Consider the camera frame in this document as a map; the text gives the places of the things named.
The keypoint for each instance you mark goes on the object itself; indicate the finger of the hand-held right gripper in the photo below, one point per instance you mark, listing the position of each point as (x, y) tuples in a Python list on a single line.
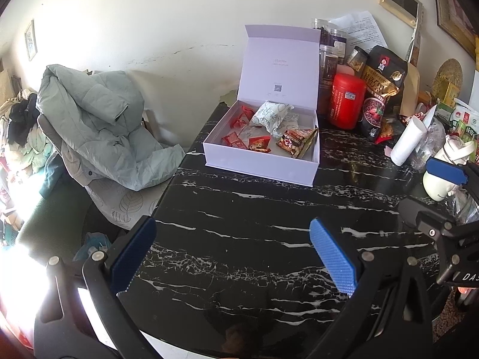
[(445, 168), (456, 239)]

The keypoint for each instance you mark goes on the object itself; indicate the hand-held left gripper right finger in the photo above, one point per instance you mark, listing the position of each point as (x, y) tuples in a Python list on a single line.
[(333, 258)]

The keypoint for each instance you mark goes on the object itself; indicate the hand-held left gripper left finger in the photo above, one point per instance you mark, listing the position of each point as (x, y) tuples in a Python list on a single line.
[(133, 254)]

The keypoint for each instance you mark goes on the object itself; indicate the lavender gift box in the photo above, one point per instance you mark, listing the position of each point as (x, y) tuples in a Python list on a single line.
[(262, 168)]

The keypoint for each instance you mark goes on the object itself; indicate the brown clear snack bag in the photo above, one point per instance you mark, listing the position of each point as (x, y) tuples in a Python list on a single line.
[(297, 142)]

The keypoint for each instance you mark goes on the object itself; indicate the red cartoon snack packet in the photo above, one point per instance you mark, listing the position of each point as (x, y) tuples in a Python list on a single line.
[(232, 140), (260, 144)]

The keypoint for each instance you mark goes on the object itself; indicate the white printed bread packet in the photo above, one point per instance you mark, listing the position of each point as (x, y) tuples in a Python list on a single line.
[(286, 123), (267, 114)]

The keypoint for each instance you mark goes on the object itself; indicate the red toy fan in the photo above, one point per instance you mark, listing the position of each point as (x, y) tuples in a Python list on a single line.
[(243, 116)]

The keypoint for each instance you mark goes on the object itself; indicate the white pig mug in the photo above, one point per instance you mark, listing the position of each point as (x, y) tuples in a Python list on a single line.
[(438, 187)]

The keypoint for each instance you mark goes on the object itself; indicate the clear plastic bag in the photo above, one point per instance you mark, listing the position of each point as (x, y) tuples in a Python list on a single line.
[(430, 146)]

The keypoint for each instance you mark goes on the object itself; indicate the blue bin with trash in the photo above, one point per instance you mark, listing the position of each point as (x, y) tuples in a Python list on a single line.
[(91, 245)]

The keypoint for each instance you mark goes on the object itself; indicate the white paper roll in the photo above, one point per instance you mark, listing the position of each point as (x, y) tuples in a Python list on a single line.
[(408, 142)]

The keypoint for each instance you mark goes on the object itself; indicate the green white packet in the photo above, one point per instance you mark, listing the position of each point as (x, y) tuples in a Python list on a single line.
[(466, 119)]

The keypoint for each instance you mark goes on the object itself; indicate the leaf pattern cushioned chair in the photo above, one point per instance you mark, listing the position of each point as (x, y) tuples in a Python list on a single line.
[(123, 202)]

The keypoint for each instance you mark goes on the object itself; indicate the yellow green box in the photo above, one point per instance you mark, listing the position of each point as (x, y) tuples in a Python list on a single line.
[(449, 93)]

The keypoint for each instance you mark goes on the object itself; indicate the brown paper bag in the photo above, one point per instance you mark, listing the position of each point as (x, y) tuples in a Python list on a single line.
[(409, 89)]

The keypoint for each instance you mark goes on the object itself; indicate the dark green sofa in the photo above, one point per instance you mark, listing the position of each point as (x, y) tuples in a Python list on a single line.
[(52, 220)]

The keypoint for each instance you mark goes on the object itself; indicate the round woven mat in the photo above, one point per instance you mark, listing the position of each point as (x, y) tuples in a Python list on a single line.
[(449, 71)]

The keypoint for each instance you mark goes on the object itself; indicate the black cereal bag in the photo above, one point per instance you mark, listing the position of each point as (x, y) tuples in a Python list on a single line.
[(385, 89)]

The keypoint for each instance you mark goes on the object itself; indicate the red canister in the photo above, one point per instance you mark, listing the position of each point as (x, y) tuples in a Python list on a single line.
[(346, 101)]

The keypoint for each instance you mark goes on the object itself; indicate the pale green puffer jacket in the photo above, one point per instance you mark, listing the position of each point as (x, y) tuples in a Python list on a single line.
[(101, 131)]

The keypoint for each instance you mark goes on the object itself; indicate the small black can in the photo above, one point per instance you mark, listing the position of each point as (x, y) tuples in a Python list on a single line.
[(357, 58)]

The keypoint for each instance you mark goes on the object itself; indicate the white paper sheet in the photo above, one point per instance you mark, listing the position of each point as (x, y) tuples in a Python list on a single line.
[(363, 26)]

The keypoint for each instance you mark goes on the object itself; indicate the pile of clothes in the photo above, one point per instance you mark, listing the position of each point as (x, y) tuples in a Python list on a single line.
[(22, 131)]

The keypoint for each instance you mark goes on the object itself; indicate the green leaf coaster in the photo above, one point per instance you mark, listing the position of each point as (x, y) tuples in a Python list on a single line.
[(227, 97)]

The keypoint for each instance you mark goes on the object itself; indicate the gilded picture frame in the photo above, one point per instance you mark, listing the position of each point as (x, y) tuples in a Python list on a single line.
[(454, 3)]

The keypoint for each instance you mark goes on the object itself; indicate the small wall picture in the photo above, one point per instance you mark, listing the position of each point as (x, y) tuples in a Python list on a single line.
[(30, 41)]

